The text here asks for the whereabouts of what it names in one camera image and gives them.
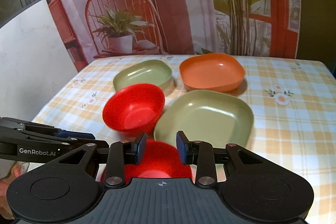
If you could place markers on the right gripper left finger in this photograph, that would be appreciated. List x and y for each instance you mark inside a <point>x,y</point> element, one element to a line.
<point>130,152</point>

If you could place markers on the white marble panel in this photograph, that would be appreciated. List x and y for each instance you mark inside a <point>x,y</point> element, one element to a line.
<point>35,64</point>

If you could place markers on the red bowl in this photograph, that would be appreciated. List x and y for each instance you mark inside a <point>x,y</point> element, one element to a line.
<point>160,160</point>
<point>134,109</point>

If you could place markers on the left hand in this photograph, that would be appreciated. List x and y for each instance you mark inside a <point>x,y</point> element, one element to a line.
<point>10,170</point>

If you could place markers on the printed room scene backdrop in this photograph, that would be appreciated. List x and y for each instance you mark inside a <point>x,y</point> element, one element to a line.
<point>92,29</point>

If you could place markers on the large green square plate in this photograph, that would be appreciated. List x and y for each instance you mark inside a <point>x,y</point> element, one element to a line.
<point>210,116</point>

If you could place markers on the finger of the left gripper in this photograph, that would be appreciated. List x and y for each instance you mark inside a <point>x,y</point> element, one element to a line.
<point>78,142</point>
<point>72,134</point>

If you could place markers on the small green square plate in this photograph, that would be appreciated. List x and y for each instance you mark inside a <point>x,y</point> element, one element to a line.
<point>154,72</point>

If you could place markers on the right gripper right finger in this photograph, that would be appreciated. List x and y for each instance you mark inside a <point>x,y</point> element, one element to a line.
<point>189,151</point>

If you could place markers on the orange square plate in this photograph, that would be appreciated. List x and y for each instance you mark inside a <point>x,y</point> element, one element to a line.
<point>213,71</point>

